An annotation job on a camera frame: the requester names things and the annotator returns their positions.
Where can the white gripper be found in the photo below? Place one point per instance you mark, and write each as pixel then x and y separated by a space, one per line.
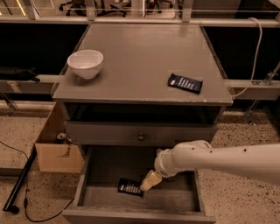
pixel 160 165

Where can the black chocolate rxbar wrapper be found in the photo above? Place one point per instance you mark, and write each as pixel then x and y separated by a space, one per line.
pixel 130 187

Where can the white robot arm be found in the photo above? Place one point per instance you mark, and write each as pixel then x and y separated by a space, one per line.
pixel 260 162

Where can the open grey middle drawer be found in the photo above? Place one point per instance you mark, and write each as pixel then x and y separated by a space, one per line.
pixel 97 200

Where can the round brass drawer knob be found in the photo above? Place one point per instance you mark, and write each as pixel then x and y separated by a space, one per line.
pixel 141 137

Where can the closed grey upper drawer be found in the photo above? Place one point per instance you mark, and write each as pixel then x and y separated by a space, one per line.
pixel 125 134

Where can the grey drawer cabinet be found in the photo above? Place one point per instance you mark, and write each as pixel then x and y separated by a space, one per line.
pixel 133 85

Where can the blue snack bar wrapper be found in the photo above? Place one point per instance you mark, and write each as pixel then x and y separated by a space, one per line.
pixel 185 83

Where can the metal drink can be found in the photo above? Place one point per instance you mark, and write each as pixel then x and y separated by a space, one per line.
pixel 61 136

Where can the cardboard box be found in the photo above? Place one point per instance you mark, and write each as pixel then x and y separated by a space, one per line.
pixel 54 155

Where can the white ceramic bowl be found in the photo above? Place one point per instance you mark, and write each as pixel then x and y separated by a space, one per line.
pixel 86 63

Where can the black metal floor bar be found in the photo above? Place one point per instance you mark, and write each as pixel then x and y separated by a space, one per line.
pixel 22 178

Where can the black office chair base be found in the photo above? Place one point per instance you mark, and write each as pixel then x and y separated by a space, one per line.
pixel 100 8

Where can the black object on rail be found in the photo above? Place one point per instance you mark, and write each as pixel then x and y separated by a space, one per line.
pixel 18 74

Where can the metal railing frame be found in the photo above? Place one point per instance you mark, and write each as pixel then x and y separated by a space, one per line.
pixel 225 13

